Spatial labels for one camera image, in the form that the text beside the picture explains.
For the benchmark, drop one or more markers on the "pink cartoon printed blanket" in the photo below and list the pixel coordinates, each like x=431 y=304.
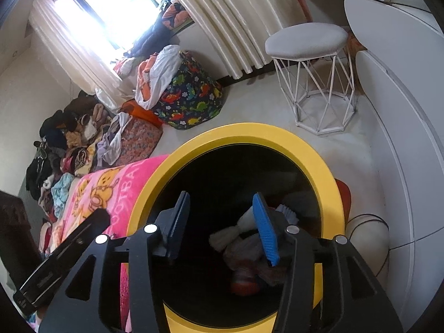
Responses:
x=104 y=184

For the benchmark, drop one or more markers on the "barred window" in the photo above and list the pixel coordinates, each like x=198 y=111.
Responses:
x=104 y=3

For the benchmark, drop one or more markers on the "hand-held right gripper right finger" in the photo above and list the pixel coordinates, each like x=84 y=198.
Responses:
x=265 y=229

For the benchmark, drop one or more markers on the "yellow-rimmed black trash bin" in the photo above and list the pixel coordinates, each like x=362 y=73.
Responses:
x=242 y=133

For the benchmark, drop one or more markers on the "black jacket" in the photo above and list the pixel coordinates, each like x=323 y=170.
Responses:
x=151 y=38

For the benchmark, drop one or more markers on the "floral fabric basket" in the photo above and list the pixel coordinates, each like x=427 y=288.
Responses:
x=140 y=142

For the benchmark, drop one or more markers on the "grey white cloth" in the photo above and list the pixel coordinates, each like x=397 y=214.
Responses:
x=112 y=138

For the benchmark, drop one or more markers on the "pile of clothes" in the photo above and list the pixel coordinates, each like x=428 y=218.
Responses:
x=62 y=145

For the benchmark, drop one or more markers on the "white foam fruit net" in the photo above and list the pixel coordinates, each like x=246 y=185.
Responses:
x=247 y=220
x=223 y=239

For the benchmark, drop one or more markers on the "white desk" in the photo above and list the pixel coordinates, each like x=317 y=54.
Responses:
x=374 y=3

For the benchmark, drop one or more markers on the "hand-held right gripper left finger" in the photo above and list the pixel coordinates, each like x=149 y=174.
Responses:
x=180 y=218

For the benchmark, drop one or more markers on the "red round container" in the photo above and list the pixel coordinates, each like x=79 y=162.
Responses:
x=246 y=286

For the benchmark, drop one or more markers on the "cream curtain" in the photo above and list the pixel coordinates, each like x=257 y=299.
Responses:
x=225 y=14
x=76 y=62

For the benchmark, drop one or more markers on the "light blue cloth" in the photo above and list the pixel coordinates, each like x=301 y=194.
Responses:
x=62 y=190

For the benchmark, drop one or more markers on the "orange patterned quilt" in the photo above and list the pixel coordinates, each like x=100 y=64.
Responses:
x=175 y=14

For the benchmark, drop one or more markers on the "dinosaur print laundry basket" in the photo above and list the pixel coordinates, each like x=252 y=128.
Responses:
x=187 y=100

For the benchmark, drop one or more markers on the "person's dark brown clothing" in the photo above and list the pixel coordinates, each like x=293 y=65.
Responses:
x=17 y=236

